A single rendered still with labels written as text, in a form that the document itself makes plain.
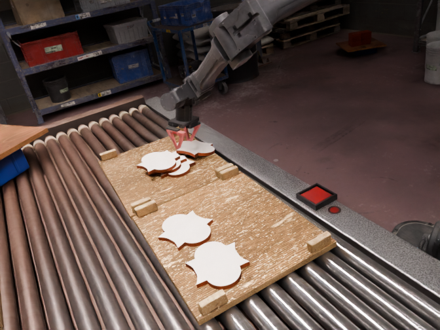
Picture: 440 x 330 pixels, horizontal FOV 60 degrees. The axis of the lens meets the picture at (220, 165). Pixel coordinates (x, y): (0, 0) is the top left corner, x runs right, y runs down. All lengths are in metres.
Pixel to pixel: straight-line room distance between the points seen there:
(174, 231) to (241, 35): 0.49
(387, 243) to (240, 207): 0.36
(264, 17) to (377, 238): 0.54
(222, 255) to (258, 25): 0.49
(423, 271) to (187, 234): 0.51
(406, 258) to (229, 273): 0.37
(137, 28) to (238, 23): 4.56
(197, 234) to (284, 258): 0.22
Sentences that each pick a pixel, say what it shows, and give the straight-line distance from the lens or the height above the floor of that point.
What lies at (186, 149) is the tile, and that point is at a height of 0.97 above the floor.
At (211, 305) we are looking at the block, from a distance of 0.77.
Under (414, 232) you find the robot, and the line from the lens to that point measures 2.04.
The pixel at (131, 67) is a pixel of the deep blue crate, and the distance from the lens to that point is 5.40.
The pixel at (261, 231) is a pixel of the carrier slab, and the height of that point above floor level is 0.94.
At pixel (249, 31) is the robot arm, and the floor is 1.38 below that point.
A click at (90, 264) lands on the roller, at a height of 0.92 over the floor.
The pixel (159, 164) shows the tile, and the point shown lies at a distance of 1.22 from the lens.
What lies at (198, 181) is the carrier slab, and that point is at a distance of 1.16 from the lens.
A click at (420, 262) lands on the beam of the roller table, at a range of 0.91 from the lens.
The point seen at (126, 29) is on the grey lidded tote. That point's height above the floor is 0.80.
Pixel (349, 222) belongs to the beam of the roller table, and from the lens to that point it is 0.98.
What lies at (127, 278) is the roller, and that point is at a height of 0.92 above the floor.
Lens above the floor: 1.54
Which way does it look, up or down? 30 degrees down
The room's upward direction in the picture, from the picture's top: 10 degrees counter-clockwise
